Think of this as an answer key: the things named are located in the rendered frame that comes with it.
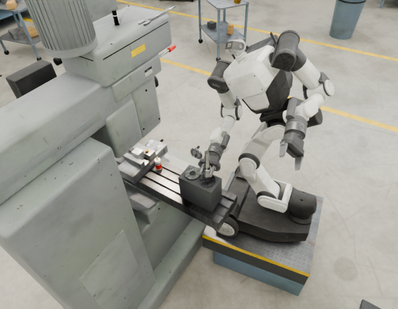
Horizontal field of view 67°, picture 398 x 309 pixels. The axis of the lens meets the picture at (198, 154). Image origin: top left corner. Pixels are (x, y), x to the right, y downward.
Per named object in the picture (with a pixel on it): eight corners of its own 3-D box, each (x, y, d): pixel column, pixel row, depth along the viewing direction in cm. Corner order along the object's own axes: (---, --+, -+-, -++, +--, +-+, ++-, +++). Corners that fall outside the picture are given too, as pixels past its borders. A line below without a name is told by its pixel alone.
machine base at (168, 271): (163, 198, 299) (160, 186, 285) (215, 226, 274) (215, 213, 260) (67, 307, 229) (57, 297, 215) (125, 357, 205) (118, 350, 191)
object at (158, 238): (178, 190, 289) (172, 145, 246) (206, 205, 276) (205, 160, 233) (119, 259, 242) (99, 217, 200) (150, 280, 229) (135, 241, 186)
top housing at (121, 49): (135, 34, 162) (129, 2, 150) (174, 45, 151) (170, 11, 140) (64, 74, 135) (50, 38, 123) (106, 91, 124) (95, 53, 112)
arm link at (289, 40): (292, 57, 148) (275, 38, 142) (308, 48, 142) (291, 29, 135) (288, 74, 143) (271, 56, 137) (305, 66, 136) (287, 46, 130)
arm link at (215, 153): (197, 158, 162) (204, 143, 170) (198, 170, 169) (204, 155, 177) (220, 162, 159) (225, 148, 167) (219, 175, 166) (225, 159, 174)
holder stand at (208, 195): (191, 184, 191) (189, 162, 177) (221, 198, 182) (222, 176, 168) (180, 197, 184) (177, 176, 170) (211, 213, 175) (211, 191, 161)
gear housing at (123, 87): (127, 59, 163) (123, 41, 156) (163, 71, 153) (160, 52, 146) (80, 89, 144) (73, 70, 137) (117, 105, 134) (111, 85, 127)
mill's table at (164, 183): (98, 136, 240) (95, 128, 234) (237, 203, 189) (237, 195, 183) (75, 154, 226) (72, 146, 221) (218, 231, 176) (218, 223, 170)
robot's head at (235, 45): (240, 41, 150) (226, 38, 148) (248, 40, 142) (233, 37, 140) (238, 54, 152) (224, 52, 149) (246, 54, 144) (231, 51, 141)
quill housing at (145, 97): (137, 111, 183) (126, 63, 160) (164, 122, 175) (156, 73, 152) (114, 129, 172) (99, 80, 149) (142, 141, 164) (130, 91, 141)
